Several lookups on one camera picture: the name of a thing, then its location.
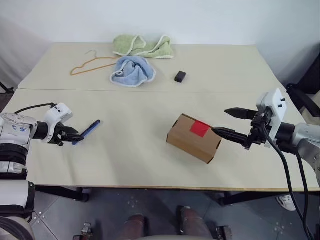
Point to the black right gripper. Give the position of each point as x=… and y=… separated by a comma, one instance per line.
x=258, y=130

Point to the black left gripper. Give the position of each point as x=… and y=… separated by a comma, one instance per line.
x=56, y=136

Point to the blue utility cutter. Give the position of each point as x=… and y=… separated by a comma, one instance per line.
x=92, y=125

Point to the red tape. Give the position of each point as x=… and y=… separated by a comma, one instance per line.
x=199, y=128

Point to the brown cardboard box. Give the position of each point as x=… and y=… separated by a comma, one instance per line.
x=190, y=143

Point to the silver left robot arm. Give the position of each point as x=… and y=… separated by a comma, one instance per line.
x=15, y=130

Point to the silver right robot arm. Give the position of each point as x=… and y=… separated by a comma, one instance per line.
x=305, y=135

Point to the small black box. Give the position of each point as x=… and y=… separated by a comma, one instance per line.
x=180, y=76

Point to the black table leg bar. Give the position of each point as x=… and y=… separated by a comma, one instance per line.
x=250, y=197
x=62, y=192

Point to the black office chair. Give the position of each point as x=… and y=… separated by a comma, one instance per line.
x=300, y=97

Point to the black stand leg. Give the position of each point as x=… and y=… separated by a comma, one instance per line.
x=6, y=88

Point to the light blue towel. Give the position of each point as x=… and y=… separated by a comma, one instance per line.
x=132, y=72

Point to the white shoe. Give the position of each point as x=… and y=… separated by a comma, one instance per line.
x=286, y=202

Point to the green towel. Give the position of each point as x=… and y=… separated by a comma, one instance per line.
x=125, y=45

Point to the dark brown rounded shape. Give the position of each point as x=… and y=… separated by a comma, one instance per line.
x=192, y=220
x=135, y=226

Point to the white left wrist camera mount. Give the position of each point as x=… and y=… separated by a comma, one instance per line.
x=60, y=112

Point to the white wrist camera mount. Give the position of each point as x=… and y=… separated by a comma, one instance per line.
x=278, y=112
x=60, y=112

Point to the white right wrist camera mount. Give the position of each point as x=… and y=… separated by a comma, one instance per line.
x=278, y=112

